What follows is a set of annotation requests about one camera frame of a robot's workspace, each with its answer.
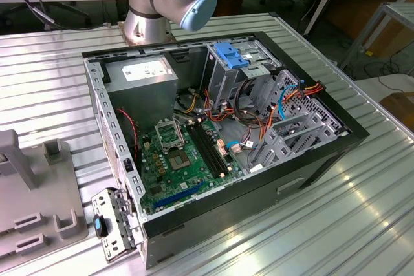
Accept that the blue drive cage latch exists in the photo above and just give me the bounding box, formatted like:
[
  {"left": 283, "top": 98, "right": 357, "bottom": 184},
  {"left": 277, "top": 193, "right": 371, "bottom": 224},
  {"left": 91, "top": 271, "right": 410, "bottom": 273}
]
[{"left": 213, "top": 41, "right": 253, "bottom": 70}]

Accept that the blue expansion slot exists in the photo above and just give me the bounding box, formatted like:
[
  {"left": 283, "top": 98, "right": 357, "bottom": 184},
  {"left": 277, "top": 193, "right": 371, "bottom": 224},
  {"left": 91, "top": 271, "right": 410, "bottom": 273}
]
[{"left": 153, "top": 181, "right": 204, "bottom": 211}]

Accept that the metal socket cover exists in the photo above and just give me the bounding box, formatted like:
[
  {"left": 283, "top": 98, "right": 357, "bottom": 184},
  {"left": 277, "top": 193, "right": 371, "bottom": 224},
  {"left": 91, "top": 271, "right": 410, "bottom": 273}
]
[{"left": 154, "top": 120, "right": 186, "bottom": 152}]

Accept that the green motherboard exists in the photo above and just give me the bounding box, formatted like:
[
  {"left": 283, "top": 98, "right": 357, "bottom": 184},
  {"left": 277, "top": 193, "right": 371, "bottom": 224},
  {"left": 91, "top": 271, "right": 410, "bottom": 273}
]
[{"left": 138, "top": 117, "right": 246, "bottom": 215}]

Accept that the orange red power wire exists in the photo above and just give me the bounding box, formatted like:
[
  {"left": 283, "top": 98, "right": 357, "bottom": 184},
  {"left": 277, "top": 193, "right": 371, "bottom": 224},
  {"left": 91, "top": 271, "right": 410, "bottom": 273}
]
[{"left": 260, "top": 80, "right": 327, "bottom": 143}]

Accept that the short light blue wire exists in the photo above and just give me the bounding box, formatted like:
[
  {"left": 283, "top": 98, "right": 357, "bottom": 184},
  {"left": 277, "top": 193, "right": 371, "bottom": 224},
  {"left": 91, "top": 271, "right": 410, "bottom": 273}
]
[{"left": 225, "top": 139, "right": 259, "bottom": 160}]

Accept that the black RAM slot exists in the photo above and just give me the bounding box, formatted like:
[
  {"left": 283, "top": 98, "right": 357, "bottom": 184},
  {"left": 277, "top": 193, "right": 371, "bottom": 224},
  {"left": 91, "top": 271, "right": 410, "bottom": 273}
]
[
  {"left": 193, "top": 125, "right": 220, "bottom": 176},
  {"left": 189, "top": 126, "right": 216, "bottom": 177},
  {"left": 197, "top": 124, "right": 224, "bottom": 175},
  {"left": 201, "top": 123, "right": 228, "bottom": 174}
]

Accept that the grey power supply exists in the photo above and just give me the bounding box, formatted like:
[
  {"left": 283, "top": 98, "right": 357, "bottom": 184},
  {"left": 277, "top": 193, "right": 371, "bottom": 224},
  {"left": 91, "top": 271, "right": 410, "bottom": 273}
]
[{"left": 103, "top": 55, "right": 179, "bottom": 128}]

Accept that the black wire bundle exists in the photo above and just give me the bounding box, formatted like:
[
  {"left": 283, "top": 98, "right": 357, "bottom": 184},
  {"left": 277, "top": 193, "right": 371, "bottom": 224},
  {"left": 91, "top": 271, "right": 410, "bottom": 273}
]
[{"left": 234, "top": 78, "right": 276, "bottom": 128}]

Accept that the grey parts rack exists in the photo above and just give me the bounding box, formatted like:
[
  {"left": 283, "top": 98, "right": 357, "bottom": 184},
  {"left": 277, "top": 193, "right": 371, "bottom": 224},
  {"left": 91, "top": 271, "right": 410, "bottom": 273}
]
[{"left": 0, "top": 129, "right": 90, "bottom": 256}]

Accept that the orange yellow wire bundle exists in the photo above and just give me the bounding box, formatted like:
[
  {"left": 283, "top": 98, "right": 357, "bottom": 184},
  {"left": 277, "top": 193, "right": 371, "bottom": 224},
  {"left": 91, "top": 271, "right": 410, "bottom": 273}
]
[{"left": 174, "top": 88, "right": 237, "bottom": 125}]

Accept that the metal optical drive cage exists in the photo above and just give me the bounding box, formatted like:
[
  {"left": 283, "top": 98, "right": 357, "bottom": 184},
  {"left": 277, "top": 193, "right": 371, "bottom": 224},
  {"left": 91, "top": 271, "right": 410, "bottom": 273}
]
[{"left": 203, "top": 39, "right": 282, "bottom": 109}]

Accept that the large brown cardboard box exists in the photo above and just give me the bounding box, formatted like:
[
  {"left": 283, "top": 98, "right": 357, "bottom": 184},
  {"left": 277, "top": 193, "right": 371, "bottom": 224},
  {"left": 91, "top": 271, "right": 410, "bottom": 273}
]
[{"left": 365, "top": 14, "right": 414, "bottom": 59}]

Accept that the black open PC case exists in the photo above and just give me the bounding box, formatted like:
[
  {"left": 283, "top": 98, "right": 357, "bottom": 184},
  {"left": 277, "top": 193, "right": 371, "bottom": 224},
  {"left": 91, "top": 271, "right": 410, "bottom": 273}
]
[{"left": 80, "top": 30, "right": 371, "bottom": 270}]

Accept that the blue data wire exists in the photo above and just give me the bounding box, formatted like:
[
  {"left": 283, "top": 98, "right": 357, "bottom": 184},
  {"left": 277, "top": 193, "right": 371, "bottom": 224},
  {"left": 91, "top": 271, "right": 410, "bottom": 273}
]
[{"left": 277, "top": 84, "right": 300, "bottom": 122}]

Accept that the metal disk bay cage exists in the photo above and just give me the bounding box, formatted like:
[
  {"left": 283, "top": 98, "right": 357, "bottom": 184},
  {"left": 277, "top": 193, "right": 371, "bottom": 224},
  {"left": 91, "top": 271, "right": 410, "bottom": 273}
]
[{"left": 248, "top": 111, "right": 350, "bottom": 173}]

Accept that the metal slot bracket plate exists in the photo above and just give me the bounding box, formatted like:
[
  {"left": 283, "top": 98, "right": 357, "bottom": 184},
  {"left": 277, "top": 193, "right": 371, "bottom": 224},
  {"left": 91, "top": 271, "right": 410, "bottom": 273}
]
[{"left": 90, "top": 187, "right": 145, "bottom": 264}]

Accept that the silver metal frame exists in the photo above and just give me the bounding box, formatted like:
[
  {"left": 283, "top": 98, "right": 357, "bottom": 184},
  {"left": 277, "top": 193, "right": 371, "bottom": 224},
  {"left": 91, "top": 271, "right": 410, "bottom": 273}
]
[{"left": 339, "top": 1, "right": 414, "bottom": 80}]

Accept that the red black thin wire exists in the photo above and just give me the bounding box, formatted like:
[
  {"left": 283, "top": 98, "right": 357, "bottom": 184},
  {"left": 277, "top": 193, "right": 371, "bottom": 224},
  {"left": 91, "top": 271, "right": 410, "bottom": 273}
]
[{"left": 115, "top": 107, "right": 142, "bottom": 160}]

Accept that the black latch with blue tab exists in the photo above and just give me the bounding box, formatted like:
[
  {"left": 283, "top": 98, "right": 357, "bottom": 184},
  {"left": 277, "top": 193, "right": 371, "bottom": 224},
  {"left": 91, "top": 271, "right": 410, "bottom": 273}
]
[{"left": 93, "top": 213, "right": 109, "bottom": 237}]

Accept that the small brown cardboard box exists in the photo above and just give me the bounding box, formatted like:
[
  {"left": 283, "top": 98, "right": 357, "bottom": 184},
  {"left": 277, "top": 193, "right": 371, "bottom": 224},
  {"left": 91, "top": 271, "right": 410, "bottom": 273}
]
[{"left": 380, "top": 92, "right": 414, "bottom": 125}]

